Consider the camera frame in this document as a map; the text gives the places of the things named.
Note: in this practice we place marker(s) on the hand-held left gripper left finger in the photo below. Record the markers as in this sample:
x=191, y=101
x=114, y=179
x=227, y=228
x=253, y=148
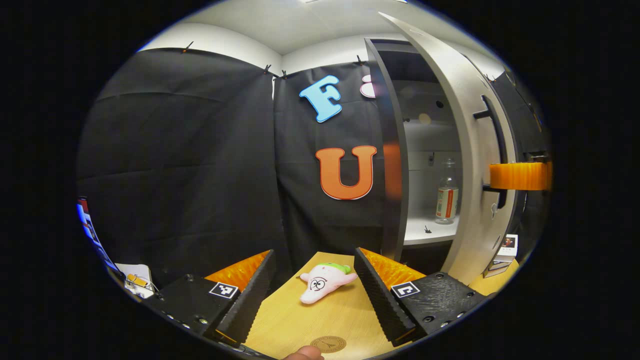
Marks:
x=252, y=295

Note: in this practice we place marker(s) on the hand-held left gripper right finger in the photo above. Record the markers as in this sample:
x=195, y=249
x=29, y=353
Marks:
x=382, y=295

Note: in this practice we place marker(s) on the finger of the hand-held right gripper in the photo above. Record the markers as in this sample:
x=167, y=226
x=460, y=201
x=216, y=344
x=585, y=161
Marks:
x=515, y=176

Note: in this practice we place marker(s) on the grey cabinet door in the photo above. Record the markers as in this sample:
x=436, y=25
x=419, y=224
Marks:
x=470, y=150

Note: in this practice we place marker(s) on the clear glass bottle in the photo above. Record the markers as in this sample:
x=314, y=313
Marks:
x=446, y=200

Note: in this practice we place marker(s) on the round brown coaster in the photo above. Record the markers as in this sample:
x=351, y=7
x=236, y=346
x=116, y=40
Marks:
x=328, y=344

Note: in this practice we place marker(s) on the grey cabinet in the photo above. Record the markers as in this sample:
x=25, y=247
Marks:
x=395, y=125

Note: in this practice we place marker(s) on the pink plush toy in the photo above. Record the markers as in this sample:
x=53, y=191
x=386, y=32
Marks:
x=322, y=285

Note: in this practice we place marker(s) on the white book with portrait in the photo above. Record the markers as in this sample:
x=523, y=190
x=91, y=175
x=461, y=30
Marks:
x=502, y=250

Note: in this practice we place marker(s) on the small yellow object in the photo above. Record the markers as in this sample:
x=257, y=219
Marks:
x=136, y=280

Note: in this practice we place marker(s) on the white paper stack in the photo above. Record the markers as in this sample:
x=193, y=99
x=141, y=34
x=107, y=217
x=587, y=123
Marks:
x=132, y=268

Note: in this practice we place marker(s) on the colourful display screen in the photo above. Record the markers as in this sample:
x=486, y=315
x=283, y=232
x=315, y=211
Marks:
x=87, y=225

